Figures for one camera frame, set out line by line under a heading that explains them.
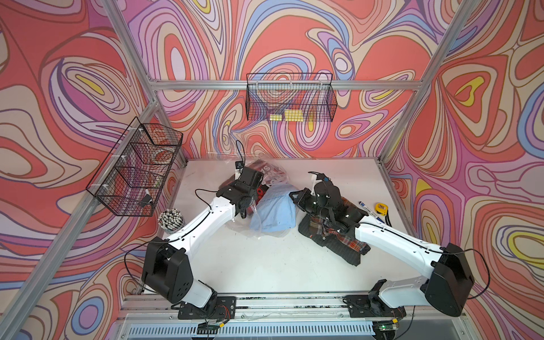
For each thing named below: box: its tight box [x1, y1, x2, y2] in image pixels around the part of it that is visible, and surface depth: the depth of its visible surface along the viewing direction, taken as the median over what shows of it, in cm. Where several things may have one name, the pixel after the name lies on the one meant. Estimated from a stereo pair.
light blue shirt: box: [250, 183, 297, 234], surface depth 80 cm
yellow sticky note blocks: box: [269, 109, 304, 122], surface depth 86 cm
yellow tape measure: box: [374, 202, 389, 217], surface depth 100 cm
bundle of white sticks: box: [157, 208, 186, 234], surface depth 78 cm
